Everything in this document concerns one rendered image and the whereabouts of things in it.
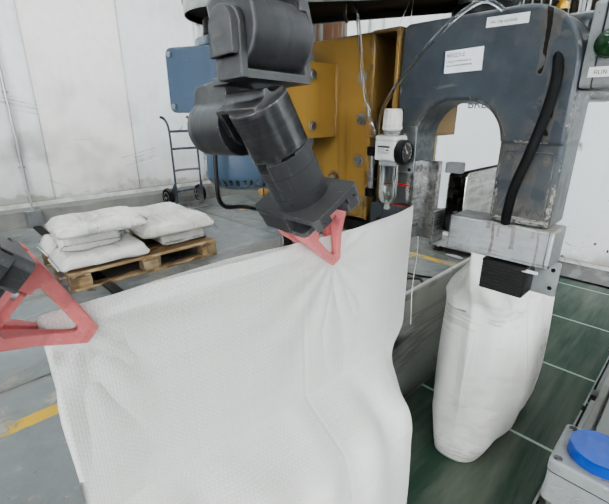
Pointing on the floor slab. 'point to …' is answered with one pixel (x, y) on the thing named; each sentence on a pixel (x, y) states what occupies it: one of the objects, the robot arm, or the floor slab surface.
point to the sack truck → (176, 183)
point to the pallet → (78, 281)
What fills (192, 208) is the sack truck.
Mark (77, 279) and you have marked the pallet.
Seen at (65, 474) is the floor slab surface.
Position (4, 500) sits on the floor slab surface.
